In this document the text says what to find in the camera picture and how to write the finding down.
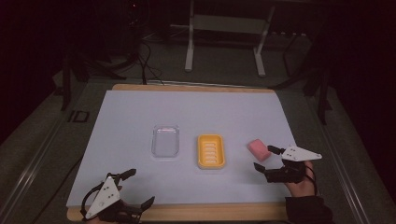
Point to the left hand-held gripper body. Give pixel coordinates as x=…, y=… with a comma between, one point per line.
x=104, y=196

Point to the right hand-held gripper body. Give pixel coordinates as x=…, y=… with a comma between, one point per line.
x=299, y=154

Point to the pink soap bar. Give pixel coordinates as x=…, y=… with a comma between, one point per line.
x=259, y=150

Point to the person's right hand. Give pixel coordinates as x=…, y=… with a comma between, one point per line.
x=301, y=187

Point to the clear plastic lid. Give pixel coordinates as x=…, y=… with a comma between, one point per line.
x=165, y=141

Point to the yellow soap dish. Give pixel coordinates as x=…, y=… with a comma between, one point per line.
x=211, y=151

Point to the black stand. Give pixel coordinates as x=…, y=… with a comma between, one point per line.
x=67, y=81
x=320, y=90

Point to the white table mat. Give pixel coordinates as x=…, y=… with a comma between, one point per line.
x=155, y=109

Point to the white metal stand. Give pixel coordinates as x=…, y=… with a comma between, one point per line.
x=227, y=25

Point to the black floor bracket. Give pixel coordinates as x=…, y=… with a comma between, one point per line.
x=79, y=116

